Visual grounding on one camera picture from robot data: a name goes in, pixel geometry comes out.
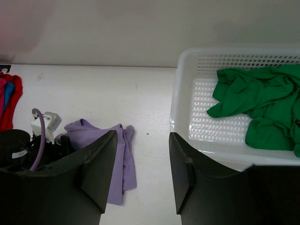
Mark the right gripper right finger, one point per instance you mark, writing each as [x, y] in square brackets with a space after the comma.
[203, 184]

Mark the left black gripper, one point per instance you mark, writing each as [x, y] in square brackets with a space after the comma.
[18, 150]

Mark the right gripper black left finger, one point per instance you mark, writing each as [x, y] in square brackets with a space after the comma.
[92, 167]

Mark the purple t shirt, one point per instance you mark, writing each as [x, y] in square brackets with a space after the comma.
[82, 133]

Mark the folded red t shirt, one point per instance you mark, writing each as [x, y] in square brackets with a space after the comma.
[6, 122]

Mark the white plastic basket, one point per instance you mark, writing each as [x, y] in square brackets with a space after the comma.
[214, 127]

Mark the folded blue t shirt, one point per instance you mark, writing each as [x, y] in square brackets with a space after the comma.
[8, 90]

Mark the folded pink t shirt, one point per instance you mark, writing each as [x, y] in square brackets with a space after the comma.
[2, 94]

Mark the green t shirt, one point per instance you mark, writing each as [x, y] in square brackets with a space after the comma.
[270, 96]

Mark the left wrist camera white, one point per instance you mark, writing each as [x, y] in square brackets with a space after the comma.
[51, 121]

